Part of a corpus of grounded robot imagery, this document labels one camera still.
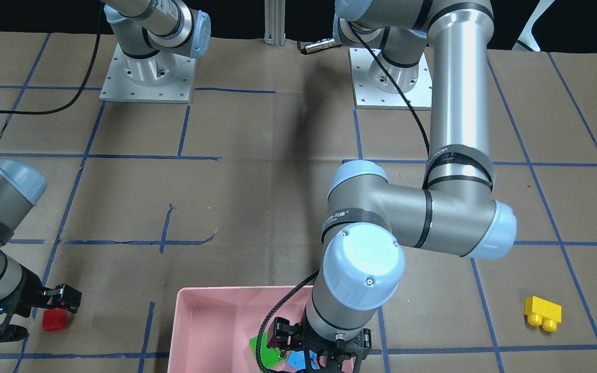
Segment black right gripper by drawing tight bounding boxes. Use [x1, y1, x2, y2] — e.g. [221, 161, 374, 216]
[0, 279, 42, 343]

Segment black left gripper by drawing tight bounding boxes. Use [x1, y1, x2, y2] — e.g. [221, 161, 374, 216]
[298, 326, 372, 372]

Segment blue toy block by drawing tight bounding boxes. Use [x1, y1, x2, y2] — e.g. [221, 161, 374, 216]
[285, 350, 320, 370]

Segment green toy block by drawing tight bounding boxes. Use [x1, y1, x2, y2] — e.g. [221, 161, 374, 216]
[249, 332, 285, 369]

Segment red toy block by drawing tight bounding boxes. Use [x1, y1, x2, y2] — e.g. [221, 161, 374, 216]
[41, 308, 68, 332]

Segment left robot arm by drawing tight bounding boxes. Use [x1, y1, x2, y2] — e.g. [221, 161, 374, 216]
[287, 1, 517, 372]

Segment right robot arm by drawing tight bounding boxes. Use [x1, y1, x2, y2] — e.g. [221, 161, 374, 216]
[0, 1, 212, 343]

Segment pink plastic box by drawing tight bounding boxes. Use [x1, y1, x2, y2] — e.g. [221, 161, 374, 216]
[167, 285, 361, 373]

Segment brown paper table cover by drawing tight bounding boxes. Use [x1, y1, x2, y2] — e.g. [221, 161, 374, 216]
[0, 36, 597, 372]

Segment yellow toy block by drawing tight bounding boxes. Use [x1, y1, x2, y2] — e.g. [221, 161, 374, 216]
[523, 296, 562, 333]

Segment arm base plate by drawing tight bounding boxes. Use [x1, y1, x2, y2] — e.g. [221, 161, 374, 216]
[349, 48, 433, 111]
[99, 45, 197, 104]

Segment aluminium frame post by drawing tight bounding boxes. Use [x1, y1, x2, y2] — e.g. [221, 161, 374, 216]
[263, 0, 286, 49]

